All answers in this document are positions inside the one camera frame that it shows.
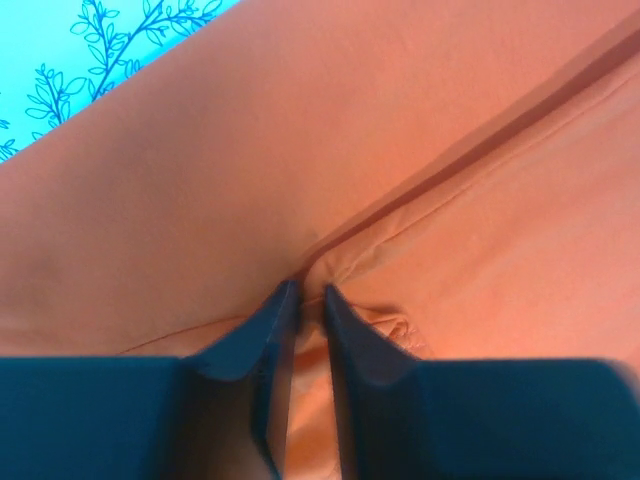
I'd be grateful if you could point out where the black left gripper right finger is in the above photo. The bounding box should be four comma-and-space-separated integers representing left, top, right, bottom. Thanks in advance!
324, 286, 639, 479

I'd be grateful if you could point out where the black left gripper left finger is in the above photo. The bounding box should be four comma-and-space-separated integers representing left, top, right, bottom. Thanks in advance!
1, 281, 300, 479

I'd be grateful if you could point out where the orange t-shirt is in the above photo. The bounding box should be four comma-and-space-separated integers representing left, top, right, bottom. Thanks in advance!
1, 1, 639, 479

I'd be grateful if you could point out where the floral patterned table mat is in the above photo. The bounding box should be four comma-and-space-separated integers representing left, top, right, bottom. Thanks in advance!
1, 0, 233, 161

